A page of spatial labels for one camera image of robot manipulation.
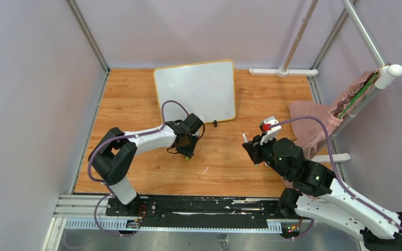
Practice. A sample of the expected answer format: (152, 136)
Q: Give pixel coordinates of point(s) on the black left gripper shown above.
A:
(188, 152)

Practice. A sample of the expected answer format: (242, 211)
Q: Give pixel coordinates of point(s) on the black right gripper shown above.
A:
(254, 148)

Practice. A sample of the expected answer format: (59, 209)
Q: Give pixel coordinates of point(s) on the yellow framed whiteboard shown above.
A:
(206, 89)

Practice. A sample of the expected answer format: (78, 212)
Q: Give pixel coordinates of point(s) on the green white marker pen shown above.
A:
(246, 141)

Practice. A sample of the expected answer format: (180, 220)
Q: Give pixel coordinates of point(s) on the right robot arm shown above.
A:
(317, 194)

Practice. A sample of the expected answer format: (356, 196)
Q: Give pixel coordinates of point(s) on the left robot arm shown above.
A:
(114, 154)

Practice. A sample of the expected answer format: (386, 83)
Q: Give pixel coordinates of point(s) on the pink cloth shorts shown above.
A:
(309, 133)

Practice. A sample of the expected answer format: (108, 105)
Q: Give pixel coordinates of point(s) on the white clothes rack base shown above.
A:
(283, 73)

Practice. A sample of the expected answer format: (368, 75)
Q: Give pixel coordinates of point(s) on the green clothes hanger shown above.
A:
(357, 95)

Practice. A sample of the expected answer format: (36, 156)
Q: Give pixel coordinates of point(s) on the silver clothes rack pole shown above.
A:
(299, 35)

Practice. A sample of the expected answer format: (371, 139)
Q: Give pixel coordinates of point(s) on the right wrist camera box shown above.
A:
(269, 129)

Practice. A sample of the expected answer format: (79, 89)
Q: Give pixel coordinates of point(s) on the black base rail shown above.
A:
(198, 212)

